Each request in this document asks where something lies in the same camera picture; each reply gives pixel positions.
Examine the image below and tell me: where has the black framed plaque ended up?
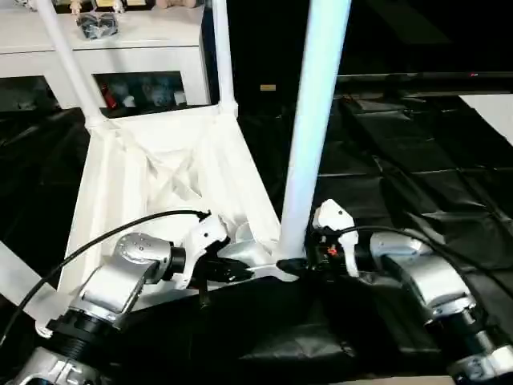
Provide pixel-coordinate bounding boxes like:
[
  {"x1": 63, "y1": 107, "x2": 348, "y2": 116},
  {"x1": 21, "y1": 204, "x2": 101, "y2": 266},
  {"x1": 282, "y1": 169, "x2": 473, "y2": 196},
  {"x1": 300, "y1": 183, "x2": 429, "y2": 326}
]
[
  {"x1": 51, "y1": 0, "x2": 95, "y2": 13},
  {"x1": 94, "y1": 0, "x2": 156, "y2": 11}
]

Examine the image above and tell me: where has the white plastic table top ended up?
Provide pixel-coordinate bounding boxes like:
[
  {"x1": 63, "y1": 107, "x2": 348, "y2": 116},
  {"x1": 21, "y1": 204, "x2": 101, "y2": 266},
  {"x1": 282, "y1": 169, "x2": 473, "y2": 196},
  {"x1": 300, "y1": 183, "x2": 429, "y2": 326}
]
[{"x1": 35, "y1": 102, "x2": 305, "y2": 338}]

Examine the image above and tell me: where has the beige plush toy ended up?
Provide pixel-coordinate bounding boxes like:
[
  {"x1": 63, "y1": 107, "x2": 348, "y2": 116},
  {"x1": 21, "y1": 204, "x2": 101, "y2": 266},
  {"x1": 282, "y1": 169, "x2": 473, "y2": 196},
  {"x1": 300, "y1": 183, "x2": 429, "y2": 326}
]
[{"x1": 156, "y1": 0, "x2": 200, "y2": 10}]

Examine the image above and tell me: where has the white plastic table leg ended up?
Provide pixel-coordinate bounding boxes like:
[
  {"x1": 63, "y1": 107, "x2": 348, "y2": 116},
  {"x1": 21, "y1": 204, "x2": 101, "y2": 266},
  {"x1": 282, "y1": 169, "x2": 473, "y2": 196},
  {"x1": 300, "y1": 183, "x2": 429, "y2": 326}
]
[
  {"x1": 211, "y1": 0, "x2": 240, "y2": 116},
  {"x1": 276, "y1": 0, "x2": 353, "y2": 261},
  {"x1": 34, "y1": 0, "x2": 107, "y2": 125},
  {"x1": 0, "y1": 240, "x2": 63, "y2": 324}
]

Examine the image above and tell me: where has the black glossy mat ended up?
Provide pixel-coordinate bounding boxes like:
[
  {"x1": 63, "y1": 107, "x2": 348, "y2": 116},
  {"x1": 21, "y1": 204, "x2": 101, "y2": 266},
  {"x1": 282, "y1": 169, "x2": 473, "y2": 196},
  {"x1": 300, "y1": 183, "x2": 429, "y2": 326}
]
[{"x1": 0, "y1": 90, "x2": 513, "y2": 382}]

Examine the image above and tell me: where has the long black bar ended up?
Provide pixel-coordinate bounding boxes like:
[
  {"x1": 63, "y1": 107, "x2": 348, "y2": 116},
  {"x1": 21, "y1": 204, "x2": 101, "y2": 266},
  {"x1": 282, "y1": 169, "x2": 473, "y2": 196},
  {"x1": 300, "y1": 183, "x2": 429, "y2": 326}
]
[{"x1": 336, "y1": 71, "x2": 513, "y2": 83}]

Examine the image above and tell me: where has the bag of black parts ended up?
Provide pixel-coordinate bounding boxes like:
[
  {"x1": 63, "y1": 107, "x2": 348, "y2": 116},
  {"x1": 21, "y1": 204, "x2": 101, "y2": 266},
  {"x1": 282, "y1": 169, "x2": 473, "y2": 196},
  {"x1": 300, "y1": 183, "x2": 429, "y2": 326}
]
[{"x1": 75, "y1": 12, "x2": 120, "y2": 41}]

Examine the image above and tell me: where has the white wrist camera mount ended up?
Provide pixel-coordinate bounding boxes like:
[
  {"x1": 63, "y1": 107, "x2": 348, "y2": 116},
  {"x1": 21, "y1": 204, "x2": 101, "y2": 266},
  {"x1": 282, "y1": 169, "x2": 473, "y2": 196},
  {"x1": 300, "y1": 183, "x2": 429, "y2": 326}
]
[
  {"x1": 312, "y1": 199, "x2": 361, "y2": 278},
  {"x1": 175, "y1": 214, "x2": 232, "y2": 289}
]

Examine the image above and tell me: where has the white sideboard cabinet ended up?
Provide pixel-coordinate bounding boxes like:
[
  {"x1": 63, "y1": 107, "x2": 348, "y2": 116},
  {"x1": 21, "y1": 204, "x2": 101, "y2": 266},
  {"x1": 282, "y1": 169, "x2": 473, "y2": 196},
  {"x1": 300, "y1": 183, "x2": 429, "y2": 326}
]
[{"x1": 0, "y1": 6, "x2": 212, "y2": 110}]

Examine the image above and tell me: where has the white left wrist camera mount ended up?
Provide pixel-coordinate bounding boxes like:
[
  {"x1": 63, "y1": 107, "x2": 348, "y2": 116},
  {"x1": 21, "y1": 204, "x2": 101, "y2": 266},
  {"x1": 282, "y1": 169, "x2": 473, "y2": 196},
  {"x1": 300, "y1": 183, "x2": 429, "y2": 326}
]
[{"x1": 175, "y1": 214, "x2": 232, "y2": 289}]

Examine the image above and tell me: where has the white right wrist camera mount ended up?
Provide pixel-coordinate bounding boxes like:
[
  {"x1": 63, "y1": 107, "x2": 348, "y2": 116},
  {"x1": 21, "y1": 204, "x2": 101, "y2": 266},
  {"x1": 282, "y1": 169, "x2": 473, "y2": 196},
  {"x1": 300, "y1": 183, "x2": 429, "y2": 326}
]
[{"x1": 312, "y1": 199, "x2": 361, "y2": 278}]

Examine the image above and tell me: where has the white flat panel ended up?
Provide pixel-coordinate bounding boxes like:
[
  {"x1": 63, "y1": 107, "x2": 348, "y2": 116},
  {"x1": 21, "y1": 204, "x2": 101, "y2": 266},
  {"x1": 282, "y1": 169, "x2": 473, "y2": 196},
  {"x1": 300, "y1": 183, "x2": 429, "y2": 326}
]
[{"x1": 458, "y1": 94, "x2": 513, "y2": 146}]

